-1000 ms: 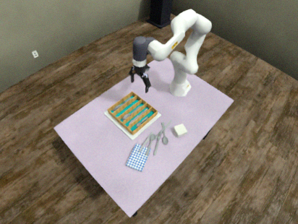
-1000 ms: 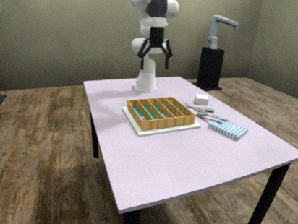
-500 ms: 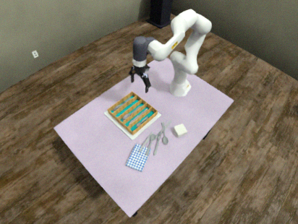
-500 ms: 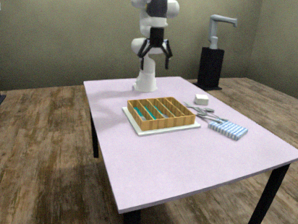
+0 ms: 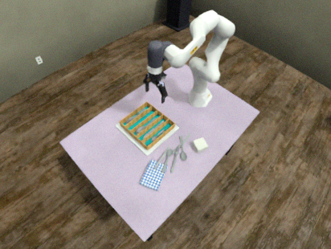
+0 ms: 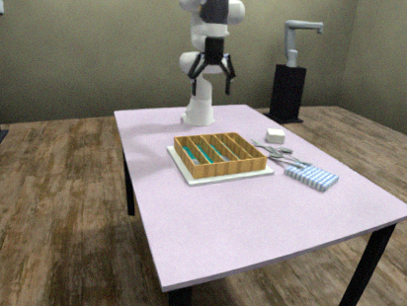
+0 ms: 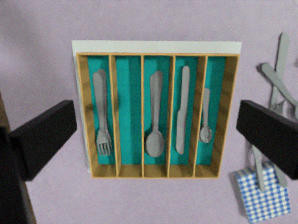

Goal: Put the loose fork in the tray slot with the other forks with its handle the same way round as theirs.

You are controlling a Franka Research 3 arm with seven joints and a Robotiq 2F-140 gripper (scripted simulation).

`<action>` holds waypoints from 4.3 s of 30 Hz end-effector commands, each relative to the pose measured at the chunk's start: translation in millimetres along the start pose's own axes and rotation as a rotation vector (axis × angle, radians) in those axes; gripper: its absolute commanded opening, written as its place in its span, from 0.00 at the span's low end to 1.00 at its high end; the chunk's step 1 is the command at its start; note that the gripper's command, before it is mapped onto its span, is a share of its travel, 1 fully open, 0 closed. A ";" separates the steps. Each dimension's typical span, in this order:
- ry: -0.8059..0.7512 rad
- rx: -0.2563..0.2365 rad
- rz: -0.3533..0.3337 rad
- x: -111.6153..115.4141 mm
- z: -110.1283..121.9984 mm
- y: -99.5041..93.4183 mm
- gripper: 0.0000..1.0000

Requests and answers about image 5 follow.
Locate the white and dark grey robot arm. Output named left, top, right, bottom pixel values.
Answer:
left=147, top=10, right=235, bottom=108

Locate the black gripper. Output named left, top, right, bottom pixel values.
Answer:
left=143, top=73, right=168, bottom=104

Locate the blue and white checked towel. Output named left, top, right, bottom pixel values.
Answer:
left=140, top=160, right=168, bottom=191

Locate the wooden cutlery tray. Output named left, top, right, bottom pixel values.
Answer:
left=120, top=101, right=174, bottom=150

